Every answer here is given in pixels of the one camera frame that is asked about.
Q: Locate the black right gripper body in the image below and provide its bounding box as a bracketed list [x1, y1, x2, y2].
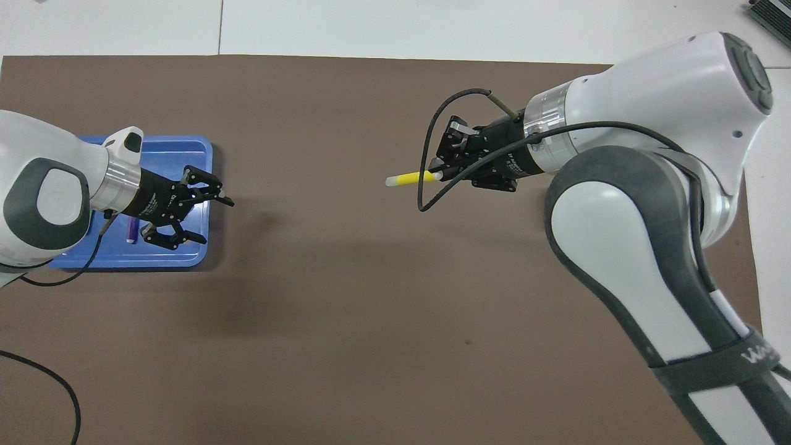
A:
[473, 117, 554, 189]

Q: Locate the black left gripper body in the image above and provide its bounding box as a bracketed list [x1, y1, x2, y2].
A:
[127, 170, 186, 223]

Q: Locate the yellow pen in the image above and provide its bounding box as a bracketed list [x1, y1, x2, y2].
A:
[385, 171, 444, 187]

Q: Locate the blue plastic tray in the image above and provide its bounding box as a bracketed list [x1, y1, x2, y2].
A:
[46, 135, 214, 269]

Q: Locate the brown table mat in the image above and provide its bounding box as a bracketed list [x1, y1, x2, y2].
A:
[0, 54, 767, 445]

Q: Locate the grey ribbed device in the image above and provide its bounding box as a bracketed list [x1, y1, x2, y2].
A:
[745, 0, 791, 49]

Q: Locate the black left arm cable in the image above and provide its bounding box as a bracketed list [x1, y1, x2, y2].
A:
[0, 210, 115, 445]

